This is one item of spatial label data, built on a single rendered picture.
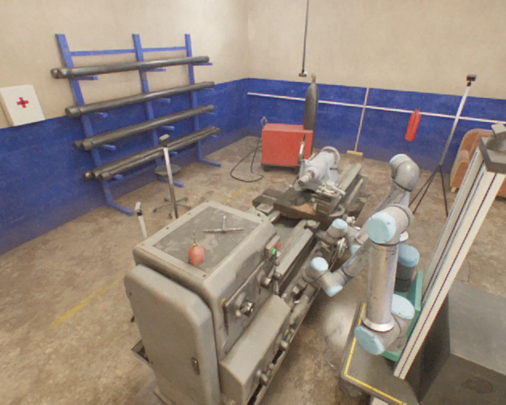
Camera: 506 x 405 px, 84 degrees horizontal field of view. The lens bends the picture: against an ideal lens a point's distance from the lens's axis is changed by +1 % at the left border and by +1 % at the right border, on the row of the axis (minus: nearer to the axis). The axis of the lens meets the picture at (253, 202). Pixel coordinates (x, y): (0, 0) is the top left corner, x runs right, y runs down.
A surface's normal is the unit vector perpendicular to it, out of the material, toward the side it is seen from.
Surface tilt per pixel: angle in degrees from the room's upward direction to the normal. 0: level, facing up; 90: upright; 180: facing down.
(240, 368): 32
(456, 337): 0
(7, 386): 0
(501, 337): 0
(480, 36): 90
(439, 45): 90
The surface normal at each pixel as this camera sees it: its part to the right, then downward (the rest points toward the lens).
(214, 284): 0.60, -0.42
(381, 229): -0.81, 0.18
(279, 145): -0.21, 0.50
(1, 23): 0.85, 0.27
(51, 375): 0.00, -0.86
